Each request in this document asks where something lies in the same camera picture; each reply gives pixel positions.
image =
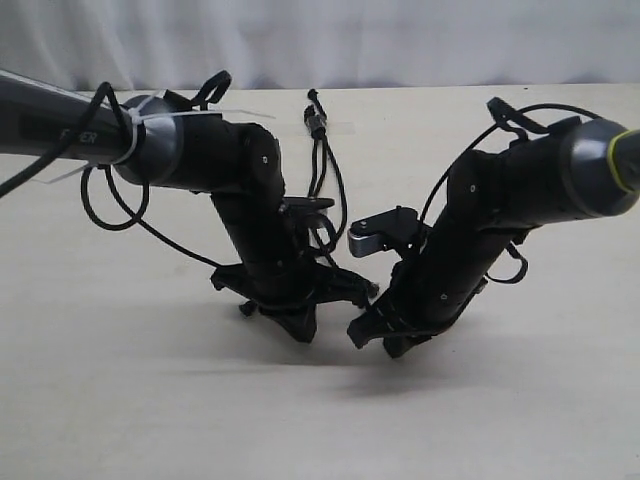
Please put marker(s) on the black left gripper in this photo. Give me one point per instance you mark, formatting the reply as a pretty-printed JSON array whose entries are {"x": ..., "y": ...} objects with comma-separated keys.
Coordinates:
[{"x": 288, "y": 292}]

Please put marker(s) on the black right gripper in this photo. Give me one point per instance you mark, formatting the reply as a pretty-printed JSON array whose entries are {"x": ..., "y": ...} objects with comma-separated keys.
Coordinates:
[{"x": 424, "y": 300}]

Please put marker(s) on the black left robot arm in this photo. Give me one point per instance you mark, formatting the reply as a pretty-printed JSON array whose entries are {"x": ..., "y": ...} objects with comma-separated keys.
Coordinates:
[{"x": 167, "y": 140}]

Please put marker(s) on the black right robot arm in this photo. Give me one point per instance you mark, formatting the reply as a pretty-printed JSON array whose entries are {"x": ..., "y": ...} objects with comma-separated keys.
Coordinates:
[{"x": 578, "y": 171}]

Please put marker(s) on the white curtain backdrop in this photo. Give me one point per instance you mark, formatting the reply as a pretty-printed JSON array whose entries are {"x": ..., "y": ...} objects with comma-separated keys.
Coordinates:
[{"x": 326, "y": 44}]

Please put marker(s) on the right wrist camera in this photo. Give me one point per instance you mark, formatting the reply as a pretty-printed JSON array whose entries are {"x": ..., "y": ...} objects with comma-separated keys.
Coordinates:
[{"x": 397, "y": 229}]

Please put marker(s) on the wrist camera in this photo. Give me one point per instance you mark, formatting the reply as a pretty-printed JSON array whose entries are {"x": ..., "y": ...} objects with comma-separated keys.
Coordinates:
[
  {"x": 397, "y": 229},
  {"x": 301, "y": 206}
]

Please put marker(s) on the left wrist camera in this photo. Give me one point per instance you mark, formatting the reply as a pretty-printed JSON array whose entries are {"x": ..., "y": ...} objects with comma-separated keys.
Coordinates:
[{"x": 301, "y": 206}]

